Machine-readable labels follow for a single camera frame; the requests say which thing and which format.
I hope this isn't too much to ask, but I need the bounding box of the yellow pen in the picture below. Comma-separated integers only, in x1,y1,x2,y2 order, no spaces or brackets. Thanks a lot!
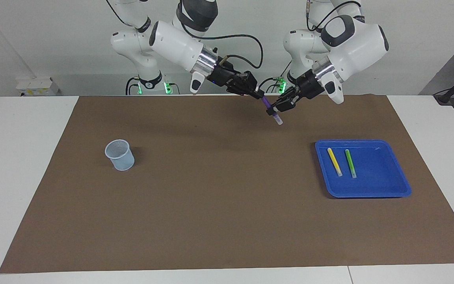
327,148,343,177

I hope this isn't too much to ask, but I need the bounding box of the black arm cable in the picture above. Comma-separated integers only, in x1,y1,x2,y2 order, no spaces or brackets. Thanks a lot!
305,0,363,33
180,22,264,71

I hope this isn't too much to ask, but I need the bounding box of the purple pen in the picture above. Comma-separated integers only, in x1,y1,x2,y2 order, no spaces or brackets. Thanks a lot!
262,96,284,126

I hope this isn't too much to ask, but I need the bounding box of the black base cable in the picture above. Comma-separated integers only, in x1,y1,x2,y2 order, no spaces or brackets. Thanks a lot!
258,65,295,94
125,76,181,95

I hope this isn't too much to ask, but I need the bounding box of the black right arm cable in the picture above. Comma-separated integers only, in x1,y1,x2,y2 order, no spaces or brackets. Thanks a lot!
180,22,264,71

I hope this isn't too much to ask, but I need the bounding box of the brown table mat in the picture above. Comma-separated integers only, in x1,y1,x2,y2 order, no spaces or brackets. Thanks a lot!
0,94,454,274

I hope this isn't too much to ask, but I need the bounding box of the black left base cable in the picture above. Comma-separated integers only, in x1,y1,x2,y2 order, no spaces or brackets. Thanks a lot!
258,65,295,94

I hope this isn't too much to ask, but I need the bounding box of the translucent plastic cup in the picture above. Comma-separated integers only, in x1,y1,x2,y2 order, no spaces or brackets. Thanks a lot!
105,139,136,171

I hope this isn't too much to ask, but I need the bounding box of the white power socket box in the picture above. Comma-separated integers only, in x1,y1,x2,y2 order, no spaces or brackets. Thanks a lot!
15,77,59,96

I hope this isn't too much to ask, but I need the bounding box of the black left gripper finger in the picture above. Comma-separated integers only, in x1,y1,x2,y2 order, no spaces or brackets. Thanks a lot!
276,88,300,106
266,103,292,116

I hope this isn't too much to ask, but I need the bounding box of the black right base cable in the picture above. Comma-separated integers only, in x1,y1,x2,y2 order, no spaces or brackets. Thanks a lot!
125,76,181,95

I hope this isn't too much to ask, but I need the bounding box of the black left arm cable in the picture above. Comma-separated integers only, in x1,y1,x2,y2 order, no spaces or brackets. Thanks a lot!
305,0,363,33

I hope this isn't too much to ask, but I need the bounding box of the green pen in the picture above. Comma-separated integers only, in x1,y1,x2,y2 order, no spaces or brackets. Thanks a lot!
344,149,357,179

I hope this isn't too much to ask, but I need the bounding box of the blue plastic tray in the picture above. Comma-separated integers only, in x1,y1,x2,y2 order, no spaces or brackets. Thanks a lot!
315,139,412,198

